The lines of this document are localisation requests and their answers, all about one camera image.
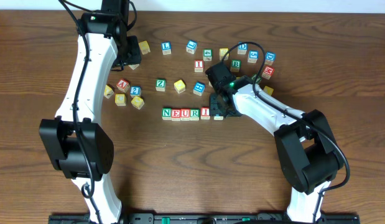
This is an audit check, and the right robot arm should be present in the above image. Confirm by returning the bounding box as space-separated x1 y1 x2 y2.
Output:
205 62 349 223

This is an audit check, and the red I block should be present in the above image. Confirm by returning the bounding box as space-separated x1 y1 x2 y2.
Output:
194 60 204 73

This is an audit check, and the blue 5 block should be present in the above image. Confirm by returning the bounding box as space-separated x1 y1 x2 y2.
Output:
248 50 259 63

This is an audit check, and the green 4 block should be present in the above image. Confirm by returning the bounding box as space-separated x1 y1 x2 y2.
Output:
203 49 213 62

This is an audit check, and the green J block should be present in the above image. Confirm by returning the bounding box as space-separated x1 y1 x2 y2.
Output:
251 74 262 84

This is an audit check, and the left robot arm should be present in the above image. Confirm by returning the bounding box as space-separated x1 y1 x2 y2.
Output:
39 0 141 223

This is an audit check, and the yellow C block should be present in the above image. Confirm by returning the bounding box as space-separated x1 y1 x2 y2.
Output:
115 93 127 106

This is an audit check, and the red U block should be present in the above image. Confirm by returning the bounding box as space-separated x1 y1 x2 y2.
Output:
180 108 190 121

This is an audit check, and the yellow block far left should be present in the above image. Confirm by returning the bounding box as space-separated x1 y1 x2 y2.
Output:
104 85 114 99

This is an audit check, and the blue E block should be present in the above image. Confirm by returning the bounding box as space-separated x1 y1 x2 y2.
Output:
193 82 205 96

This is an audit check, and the blue P block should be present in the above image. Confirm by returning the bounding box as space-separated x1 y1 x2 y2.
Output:
213 116 224 121

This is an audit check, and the black cable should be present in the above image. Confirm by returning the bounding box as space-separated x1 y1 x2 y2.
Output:
221 41 351 223
58 0 103 224

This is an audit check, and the right black cable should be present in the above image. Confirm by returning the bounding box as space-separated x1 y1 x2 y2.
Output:
221 41 351 223

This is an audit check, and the red A block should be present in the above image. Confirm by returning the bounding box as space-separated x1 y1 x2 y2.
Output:
116 78 131 93

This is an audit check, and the plain yellow block top left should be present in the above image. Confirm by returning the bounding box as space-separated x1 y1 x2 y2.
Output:
139 40 151 55

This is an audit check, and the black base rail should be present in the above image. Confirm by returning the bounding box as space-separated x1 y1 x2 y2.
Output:
48 211 361 224

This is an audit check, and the blue d block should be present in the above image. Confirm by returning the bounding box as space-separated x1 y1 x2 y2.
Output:
238 42 248 55
264 52 276 65

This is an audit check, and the green B block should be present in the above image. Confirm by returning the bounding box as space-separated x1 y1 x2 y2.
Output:
230 60 241 72

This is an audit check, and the blue 2 block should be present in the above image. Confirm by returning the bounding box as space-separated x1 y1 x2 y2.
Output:
130 86 142 98

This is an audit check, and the green Z block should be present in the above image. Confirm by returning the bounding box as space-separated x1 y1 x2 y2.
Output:
155 79 166 91

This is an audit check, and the yellow block bottom left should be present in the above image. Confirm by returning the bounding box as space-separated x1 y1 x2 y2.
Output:
131 96 145 110

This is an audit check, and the blue D block far right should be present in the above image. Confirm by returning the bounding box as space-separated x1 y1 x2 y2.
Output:
264 52 276 65

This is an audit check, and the green R block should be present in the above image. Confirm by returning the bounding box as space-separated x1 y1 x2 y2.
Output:
190 109 200 121

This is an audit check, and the blue tilted L block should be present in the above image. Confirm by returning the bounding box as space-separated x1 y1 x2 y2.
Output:
186 40 198 54

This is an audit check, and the red 1 block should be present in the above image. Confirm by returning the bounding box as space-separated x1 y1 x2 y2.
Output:
200 107 210 120

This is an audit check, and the red E block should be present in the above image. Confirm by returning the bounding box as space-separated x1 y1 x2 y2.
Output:
171 109 181 121

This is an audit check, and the green L block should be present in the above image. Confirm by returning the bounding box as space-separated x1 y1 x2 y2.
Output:
129 64 139 70

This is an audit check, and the green N block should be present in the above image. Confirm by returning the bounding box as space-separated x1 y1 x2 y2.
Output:
162 108 172 120

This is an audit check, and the yellow block top centre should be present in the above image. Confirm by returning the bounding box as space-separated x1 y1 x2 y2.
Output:
219 48 229 60

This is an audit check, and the yellow M block far right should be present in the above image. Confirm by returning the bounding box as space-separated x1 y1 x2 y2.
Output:
263 86 274 96

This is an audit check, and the left black cable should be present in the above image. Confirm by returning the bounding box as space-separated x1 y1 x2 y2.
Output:
58 0 103 224

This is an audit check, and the red M block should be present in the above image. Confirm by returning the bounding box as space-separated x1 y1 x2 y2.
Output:
261 65 275 80

